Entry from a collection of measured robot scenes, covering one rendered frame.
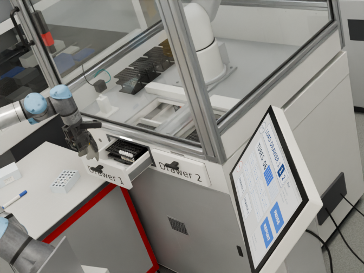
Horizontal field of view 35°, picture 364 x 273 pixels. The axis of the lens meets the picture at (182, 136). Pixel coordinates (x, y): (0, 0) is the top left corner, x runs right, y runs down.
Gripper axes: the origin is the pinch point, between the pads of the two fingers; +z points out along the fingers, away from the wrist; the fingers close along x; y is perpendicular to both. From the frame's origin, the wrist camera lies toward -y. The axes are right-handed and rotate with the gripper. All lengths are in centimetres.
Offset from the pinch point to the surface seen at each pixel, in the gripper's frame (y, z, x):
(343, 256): -68, 98, 63
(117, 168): -1.1, 3.9, 11.6
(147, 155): -16.2, 8.4, 12.4
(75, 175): 0.4, 17.5, -24.4
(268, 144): -13, -17, 85
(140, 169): -10.4, 11.4, 12.6
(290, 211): 10, -17, 107
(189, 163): -15.7, 5.1, 39.0
